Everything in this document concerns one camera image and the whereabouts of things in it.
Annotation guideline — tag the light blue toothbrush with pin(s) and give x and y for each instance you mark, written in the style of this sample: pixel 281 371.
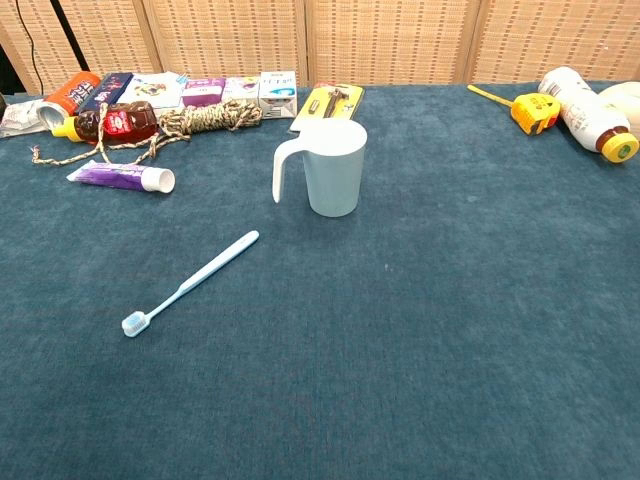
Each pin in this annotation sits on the light blue toothbrush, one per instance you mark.
pixel 200 277

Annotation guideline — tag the purple toothpaste tube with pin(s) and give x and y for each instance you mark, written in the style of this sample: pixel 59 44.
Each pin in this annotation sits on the purple toothpaste tube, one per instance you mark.
pixel 115 176

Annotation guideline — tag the razor in yellow package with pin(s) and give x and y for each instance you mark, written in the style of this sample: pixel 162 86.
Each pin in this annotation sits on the razor in yellow package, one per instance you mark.
pixel 312 107

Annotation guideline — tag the teal table cloth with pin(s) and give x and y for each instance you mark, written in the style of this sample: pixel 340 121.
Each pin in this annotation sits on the teal table cloth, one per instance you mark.
pixel 400 325

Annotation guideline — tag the white blue milk carton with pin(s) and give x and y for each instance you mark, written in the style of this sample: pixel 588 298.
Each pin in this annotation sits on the white blue milk carton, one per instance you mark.
pixel 277 95

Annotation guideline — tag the white purple small carton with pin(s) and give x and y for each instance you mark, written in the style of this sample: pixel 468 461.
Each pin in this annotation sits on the white purple small carton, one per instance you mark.
pixel 240 87

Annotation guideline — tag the bamboo folding screen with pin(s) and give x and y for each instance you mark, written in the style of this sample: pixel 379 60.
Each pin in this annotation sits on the bamboo folding screen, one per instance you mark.
pixel 390 40

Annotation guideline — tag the blue binder clip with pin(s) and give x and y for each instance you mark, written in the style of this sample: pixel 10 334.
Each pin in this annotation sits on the blue binder clip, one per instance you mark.
pixel 181 78

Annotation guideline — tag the white snack bag dog print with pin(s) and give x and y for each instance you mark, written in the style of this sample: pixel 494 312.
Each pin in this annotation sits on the white snack bag dog print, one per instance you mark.
pixel 150 90

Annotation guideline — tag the amber honey bottle yellow cap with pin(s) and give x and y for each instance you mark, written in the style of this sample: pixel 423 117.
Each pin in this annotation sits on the amber honey bottle yellow cap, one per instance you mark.
pixel 120 122

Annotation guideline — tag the yellow tape measure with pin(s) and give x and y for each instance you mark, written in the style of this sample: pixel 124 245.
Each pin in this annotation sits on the yellow tape measure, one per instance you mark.
pixel 535 112

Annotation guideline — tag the dark blue box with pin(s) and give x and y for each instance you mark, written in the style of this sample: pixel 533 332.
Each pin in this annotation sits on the dark blue box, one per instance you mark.
pixel 107 90

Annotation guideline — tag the orange red drink can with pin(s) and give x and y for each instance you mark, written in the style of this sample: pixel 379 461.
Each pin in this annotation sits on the orange red drink can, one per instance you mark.
pixel 75 92

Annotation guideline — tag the white drink bottle yellow cap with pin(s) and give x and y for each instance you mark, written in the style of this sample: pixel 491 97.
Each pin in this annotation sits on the white drink bottle yellow cap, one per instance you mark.
pixel 580 112

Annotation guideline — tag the black tripod pole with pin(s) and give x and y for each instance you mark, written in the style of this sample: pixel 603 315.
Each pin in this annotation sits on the black tripod pole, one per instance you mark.
pixel 70 35

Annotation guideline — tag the silver white foil packet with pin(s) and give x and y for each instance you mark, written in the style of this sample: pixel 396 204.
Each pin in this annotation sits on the silver white foil packet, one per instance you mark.
pixel 20 117

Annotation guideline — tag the beige bowl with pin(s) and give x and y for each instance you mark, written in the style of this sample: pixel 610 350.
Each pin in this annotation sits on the beige bowl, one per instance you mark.
pixel 625 95

